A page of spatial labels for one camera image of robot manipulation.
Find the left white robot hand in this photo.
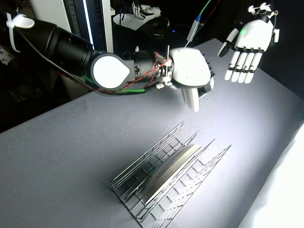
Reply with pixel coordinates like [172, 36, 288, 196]
[218, 19, 274, 84]

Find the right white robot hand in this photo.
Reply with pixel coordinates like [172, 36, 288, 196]
[170, 47, 216, 113]

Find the grey adapter with blue plug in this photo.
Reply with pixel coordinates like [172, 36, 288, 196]
[186, 14, 203, 50]

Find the spare white skeletal hand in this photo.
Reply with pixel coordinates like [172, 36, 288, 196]
[132, 1, 162, 21]

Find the white paper sheet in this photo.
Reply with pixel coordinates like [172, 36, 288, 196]
[113, 13, 152, 31]

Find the white robot torso column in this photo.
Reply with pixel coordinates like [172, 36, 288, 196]
[30, 0, 114, 99]

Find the red cable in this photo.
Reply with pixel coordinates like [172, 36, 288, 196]
[203, 0, 223, 25]

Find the green cable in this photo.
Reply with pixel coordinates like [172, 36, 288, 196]
[199, 0, 212, 17]

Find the silver wire dish rack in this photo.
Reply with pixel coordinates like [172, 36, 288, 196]
[110, 121, 232, 225]

